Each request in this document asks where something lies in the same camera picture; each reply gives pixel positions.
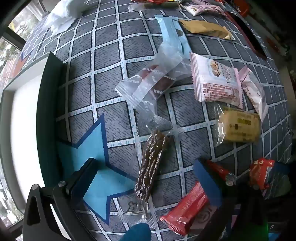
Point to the white tissue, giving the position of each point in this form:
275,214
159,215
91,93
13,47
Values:
62,14

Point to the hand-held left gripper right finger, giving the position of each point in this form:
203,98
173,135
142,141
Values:
205,183

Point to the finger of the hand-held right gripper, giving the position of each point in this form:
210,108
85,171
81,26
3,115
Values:
279,169

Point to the white cardboard box tray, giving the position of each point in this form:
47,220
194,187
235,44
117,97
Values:
23,139

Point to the white brown snack packet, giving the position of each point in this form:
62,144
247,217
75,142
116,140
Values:
192,9

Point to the pink white cookie packet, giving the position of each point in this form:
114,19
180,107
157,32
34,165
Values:
215,78

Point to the gold snack packet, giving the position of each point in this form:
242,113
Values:
203,28

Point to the light blue snack packet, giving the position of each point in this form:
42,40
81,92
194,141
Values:
171,32

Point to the brown dried meat packet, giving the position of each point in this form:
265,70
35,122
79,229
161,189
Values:
150,166

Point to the yellow cake clear packet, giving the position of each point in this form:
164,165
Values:
238,126

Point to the clear dark snack packet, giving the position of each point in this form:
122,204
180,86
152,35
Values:
159,5

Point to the pale pink snack packet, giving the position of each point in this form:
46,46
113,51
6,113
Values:
254,95

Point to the small red printed packet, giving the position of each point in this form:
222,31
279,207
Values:
260,173

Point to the pink white snack packet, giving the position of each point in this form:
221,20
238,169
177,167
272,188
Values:
212,8

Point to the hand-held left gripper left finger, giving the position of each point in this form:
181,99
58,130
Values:
84,178

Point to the checked grey tablecloth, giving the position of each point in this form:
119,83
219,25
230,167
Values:
111,58

